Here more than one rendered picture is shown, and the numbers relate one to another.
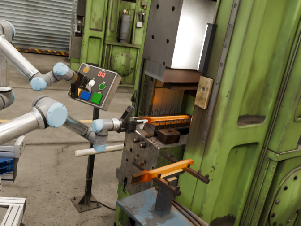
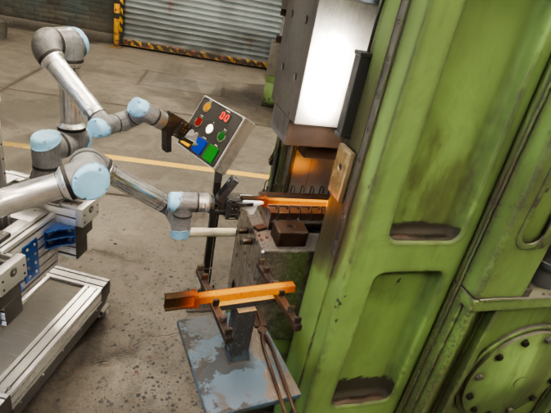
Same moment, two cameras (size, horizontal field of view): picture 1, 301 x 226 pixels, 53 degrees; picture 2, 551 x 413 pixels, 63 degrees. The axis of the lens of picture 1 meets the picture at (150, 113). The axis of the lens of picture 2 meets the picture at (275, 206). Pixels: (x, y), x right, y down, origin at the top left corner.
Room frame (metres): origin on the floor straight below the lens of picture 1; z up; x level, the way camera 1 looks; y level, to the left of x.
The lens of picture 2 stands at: (0.31, -0.49, 1.80)
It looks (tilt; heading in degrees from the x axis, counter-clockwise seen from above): 27 degrees down; 17
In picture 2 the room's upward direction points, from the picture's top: 11 degrees clockwise
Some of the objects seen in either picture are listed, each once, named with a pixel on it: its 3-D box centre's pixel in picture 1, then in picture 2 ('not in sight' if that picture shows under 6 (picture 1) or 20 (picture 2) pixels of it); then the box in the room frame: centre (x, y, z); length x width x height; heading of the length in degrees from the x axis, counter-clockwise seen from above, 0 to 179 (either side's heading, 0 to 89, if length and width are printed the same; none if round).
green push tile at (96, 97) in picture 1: (96, 98); (211, 153); (2.07, 0.40, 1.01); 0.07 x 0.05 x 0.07; 63
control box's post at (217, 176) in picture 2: (92, 147); (211, 224); (2.23, 0.42, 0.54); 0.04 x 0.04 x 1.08; 38
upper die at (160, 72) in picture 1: (180, 71); (330, 127); (1.97, -0.15, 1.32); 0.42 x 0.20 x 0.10; 128
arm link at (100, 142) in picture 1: (98, 140); (179, 222); (1.63, 0.27, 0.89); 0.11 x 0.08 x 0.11; 48
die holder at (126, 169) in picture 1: (169, 160); (304, 268); (1.93, -0.19, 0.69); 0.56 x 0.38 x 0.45; 128
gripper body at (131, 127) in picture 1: (126, 124); (225, 205); (1.72, 0.14, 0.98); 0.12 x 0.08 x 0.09; 128
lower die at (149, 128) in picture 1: (170, 122); (311, 209); (1.97, -0.15, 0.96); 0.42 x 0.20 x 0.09; 128
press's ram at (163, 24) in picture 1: (192, 33); (352, 64); (1.93, -0.17, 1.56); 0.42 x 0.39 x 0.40; 128
